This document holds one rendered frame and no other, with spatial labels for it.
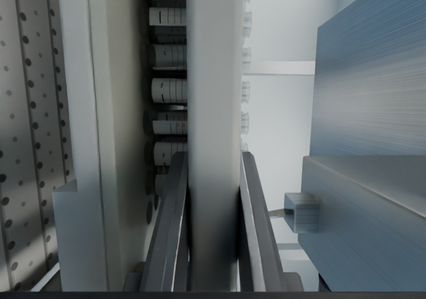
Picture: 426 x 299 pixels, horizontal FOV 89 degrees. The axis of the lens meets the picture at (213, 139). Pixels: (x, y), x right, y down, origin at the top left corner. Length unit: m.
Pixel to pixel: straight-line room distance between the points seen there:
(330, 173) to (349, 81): 0.37
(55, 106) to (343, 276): 0.25
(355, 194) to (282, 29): 3.75
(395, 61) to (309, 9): 3.68
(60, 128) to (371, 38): 0.51
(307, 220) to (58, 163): 0.21
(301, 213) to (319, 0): 4.08
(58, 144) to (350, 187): 0.21
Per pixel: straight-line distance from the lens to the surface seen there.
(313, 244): 0.26
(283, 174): 3.84
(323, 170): 0.22
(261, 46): 3.73
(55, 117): 0.19
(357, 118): 0.53
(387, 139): 0.47
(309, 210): 0.23
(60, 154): 0.19
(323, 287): 0.26
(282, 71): 1.13
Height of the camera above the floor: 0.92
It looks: 1 degrees up
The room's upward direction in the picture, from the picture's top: 90 degrees clockwise
